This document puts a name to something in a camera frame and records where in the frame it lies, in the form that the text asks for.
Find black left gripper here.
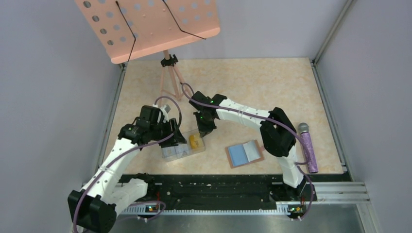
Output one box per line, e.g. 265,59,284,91
150,117,187,148

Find clear plastic card box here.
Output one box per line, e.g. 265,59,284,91
162,129,206,162

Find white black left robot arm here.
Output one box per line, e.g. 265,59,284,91
68,104,185,233

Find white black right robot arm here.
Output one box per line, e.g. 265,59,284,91
189,91,308,200

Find silver credit cards stack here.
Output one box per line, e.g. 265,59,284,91
162,144,190,160

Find yellow credit card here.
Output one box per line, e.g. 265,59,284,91
189,133,204,150

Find purple glitter microphone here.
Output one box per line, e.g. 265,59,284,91
298,122,319,174

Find pink music stand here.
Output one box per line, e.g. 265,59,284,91
75,0,221,100

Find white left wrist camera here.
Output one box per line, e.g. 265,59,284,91
158,104,171,118

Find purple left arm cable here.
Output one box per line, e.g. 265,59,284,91
72,96,183,233

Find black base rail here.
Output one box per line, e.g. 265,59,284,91
120,173,317,211

